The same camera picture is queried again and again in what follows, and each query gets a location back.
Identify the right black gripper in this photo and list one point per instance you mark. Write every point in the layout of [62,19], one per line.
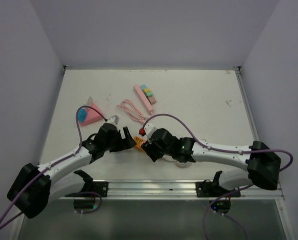
[148,148]

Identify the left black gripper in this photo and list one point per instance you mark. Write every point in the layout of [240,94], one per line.
[128,142]

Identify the orange power strip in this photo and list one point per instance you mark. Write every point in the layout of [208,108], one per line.
[139,142]

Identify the pink triangular socket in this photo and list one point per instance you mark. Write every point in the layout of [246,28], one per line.
[92,115]

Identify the long pink power strip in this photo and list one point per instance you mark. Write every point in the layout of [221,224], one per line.
[143,99]

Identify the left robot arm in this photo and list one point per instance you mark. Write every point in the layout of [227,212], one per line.
[36,186]

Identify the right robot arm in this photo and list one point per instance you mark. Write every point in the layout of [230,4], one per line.
[253,165]

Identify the brown cube plug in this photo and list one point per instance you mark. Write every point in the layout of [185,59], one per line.
[152,100]

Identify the green cube plug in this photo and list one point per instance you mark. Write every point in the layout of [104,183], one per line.
[148,94]

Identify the blue plug adapter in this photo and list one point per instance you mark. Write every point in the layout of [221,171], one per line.
[82,114]

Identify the white plug adapter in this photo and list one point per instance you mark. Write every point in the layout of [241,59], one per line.
[89,102]

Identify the teal cube plug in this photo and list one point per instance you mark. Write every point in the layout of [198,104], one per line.
[142,86]

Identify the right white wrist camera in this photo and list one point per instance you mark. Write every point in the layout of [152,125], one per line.
[147,130]

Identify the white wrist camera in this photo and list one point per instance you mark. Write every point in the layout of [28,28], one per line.
[114,120]
[147,130]

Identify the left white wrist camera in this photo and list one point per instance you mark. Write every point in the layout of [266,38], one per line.
[114,120]

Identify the aluminium front rail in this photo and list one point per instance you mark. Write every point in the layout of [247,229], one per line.
[176,190]

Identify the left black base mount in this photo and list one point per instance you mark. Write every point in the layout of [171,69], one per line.
[98,187]

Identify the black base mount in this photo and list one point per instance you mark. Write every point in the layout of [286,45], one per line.
[208,189]
[98,187]

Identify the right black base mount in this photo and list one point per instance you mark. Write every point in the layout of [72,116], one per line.
[208,189]

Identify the right side rail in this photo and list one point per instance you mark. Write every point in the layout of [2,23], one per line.
[241,127]

